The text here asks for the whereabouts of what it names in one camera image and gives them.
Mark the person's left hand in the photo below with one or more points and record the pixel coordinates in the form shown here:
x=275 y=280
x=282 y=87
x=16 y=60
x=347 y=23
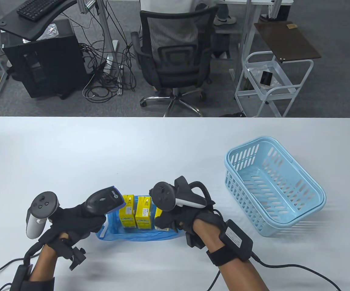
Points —
x=72 y=221

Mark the person's right hand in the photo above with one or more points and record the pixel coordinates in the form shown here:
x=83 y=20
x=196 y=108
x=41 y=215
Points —
x=193 y=219

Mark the yellow chrysanthemum tea package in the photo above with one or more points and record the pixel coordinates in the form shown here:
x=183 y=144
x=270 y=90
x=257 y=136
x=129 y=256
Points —
x=144 y=212
x=158 y=212
x=128 y=212

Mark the black blue barcode scanner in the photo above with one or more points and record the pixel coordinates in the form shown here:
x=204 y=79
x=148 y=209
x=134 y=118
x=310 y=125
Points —
x=102 y=200

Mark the blue plastic bag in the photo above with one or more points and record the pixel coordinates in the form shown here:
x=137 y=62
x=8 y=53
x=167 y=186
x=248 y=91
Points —
x=114 y=233

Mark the person's right forearm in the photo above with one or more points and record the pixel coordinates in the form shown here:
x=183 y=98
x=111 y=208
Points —
x=241 y=279

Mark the person's left forearm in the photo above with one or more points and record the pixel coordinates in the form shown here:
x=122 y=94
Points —
x=46 y=260

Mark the black white tracking controller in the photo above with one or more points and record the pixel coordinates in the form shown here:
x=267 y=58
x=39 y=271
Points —
x=163 y=195
x=43 y=203

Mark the black wrist sensor box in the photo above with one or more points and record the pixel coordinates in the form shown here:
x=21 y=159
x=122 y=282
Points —
x=235 y=239
x=20 y=275

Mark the light blue plastic basket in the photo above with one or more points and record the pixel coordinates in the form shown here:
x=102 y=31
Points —
x=272 y=185

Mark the black mesh office chair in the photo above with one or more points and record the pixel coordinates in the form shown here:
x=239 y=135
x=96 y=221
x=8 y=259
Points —
x=175 y=66

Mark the black computer tower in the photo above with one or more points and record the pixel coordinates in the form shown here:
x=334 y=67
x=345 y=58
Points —
x=50 y=66

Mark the black smartphone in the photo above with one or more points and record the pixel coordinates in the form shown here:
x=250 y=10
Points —
x=266 y=78

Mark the black open box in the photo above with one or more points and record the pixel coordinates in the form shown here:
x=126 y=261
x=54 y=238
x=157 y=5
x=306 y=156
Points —
x=222 y=45

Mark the white metal cart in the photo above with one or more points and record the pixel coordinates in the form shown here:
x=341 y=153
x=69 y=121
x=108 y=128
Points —
x=299 y=61

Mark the clear plastic bag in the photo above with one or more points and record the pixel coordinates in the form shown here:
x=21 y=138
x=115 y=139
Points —
x=49 y=31

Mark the grey metal desk leg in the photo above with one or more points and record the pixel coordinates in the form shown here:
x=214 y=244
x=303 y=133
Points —
x=243 y=30
x=106 y=30

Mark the black keyboard shelf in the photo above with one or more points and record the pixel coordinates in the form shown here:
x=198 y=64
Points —
x=26 y=30

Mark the dark brown board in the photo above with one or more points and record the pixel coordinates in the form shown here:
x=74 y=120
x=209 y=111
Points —
x=287 y=42

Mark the black keyboard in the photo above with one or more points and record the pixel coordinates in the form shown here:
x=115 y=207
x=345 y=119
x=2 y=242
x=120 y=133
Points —
x=38 y=7

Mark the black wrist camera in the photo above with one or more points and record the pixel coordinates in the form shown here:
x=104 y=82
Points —
x=193 y=241
x=78 y=257

